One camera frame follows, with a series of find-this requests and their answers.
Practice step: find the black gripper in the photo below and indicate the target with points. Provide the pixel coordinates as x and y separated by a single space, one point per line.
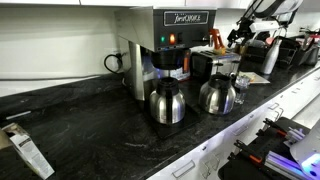
246 27

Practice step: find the bread slice with orange crust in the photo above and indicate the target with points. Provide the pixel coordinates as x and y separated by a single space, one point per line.
220 51

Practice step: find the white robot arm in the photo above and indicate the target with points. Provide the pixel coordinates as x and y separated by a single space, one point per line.
276 8

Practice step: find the silver black two-slot toaster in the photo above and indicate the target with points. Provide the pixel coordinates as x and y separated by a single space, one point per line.
216 65

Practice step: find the bread slice with pale face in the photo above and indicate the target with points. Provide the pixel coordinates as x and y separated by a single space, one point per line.
248 77

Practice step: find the white rectangular plate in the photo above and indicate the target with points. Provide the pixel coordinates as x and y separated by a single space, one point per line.
261 79

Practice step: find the pink round item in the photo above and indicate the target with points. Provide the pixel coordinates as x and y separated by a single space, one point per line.
270 41

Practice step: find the clear cut-glass cup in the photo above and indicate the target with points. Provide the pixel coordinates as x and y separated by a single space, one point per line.
241 88

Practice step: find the steel carafe with black lid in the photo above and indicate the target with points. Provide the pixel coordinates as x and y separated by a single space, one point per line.
216 96
166 105

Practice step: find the white paper package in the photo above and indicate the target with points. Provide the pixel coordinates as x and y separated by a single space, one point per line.
178 74

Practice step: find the steel commercial coffee machine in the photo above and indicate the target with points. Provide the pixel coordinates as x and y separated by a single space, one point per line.
140 30

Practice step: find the black clamp with orange grip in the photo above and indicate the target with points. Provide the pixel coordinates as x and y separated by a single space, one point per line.
276 129
254 158

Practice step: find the white base cabinet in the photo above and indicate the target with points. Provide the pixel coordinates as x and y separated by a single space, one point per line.
213 150

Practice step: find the black cart top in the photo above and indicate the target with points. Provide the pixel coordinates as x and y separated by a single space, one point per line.
240 170

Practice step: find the white device with blue light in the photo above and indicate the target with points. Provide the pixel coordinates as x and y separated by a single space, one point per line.
308 150

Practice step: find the aluminium extrusion bars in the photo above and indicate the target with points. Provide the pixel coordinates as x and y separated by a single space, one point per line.
283 166

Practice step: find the white printed carton box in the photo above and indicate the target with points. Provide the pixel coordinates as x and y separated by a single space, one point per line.
31 156

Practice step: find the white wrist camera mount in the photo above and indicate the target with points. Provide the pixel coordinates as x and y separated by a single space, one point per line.
265 26

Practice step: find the white upper wall cabinet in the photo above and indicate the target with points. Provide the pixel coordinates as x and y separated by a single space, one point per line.
100 2

